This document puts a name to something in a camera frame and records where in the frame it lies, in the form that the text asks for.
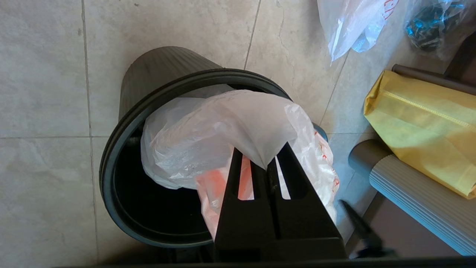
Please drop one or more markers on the white red-print trash bag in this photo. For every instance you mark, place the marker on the white red-print trash bag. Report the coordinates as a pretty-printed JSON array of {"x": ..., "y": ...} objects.
[
  {"x": 223, "y": 126},
  {"x": 349, "y": 26}
]

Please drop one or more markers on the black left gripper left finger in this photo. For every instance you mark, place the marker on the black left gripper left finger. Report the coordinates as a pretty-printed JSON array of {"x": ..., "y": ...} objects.
[{"x": 241, "y": 230}]

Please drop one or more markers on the yellow non-woven tote bag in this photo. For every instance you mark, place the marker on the yellow non-woven tote bag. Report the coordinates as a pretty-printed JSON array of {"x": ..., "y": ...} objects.
[{"x": 427, "y": 130}]

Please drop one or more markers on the clear plastic bag dark contents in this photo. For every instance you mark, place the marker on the clear plastic bag dark contents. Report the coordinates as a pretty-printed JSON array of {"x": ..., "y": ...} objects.
[{"x": 431, "y": 26}]

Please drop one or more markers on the dark metal table frame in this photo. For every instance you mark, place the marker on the dark metal table frame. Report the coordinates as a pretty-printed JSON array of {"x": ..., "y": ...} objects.
[{"x": 427, "y": 77}]

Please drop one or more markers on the white ribbed cylinder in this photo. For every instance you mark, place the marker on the white ribbed cylinder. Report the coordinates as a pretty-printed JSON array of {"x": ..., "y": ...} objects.
[{"x": 420, "y": 197}]

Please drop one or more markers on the black trash bin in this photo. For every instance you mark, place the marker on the black trash bin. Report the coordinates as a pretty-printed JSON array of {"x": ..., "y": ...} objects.
[{"x": 148, "y": 74}]

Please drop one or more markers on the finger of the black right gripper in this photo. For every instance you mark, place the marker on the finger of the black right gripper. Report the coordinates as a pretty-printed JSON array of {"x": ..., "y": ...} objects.
[{"x": 366, "y": 232}]

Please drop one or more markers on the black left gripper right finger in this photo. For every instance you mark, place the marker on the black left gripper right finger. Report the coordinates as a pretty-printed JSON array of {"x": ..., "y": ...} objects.
[{"x": 305, "y": 227}]

